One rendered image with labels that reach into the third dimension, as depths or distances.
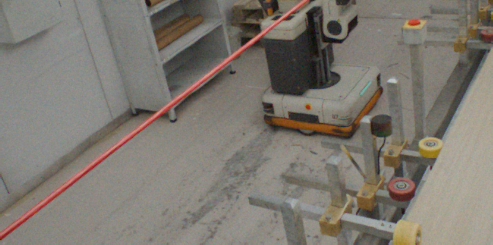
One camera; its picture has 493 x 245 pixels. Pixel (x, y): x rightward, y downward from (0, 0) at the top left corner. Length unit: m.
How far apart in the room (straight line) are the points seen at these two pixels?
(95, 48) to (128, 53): 0.25
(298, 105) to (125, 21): 1.44
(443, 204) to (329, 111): 1.98
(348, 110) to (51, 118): 2.06
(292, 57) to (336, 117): 0.48
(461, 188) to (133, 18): 2.89
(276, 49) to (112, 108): 1.51
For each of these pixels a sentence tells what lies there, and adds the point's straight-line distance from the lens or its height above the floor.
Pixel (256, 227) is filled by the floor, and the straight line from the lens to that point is 3.16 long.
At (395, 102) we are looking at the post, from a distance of 1.99.
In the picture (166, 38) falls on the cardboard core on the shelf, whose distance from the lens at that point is 4.45.
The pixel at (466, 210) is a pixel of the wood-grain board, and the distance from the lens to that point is 1.74.
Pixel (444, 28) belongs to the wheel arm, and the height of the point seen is 0.81.
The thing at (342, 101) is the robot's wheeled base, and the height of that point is 0.28.
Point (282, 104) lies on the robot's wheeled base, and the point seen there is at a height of 0.24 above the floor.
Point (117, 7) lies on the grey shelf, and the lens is 4.23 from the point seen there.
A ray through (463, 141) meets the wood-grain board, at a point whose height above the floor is 0.90.
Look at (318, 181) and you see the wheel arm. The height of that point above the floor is 0.86.
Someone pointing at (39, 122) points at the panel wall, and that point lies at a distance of 4.10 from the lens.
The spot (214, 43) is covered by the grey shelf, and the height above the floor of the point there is 0.28.
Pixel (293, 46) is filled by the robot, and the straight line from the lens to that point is 3.59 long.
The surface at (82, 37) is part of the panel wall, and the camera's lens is 4.26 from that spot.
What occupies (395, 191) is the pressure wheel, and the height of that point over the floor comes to 0.91.
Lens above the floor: 2.00
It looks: 24 degrees down
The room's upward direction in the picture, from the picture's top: 12 degrees counter-clockwise
